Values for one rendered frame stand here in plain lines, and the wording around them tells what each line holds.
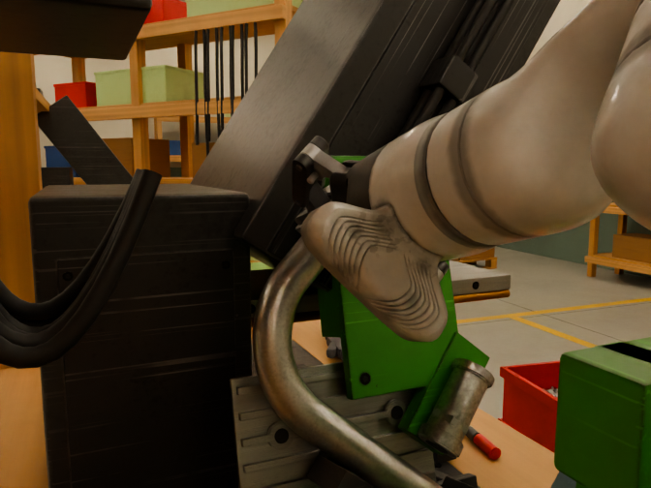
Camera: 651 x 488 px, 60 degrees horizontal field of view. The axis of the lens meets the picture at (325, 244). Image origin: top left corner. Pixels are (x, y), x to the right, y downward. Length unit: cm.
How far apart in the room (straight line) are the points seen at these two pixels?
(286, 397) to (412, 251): 18
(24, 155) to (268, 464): 86
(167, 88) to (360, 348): 327
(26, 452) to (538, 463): 67
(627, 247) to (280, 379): 658
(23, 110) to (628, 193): 111
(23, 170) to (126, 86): 274
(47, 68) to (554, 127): 937
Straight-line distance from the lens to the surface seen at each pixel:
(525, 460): 79
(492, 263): 730
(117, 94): 395
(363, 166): 33
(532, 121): 23
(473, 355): 54
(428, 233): 28
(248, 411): 47
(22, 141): 120
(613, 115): 18
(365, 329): 49
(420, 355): 52
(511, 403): 104
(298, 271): 43
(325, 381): 50
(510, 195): 23
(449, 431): 50
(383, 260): 28
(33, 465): 87
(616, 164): 18
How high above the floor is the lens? 126
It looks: 8 degrees down
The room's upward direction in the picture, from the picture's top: straight up
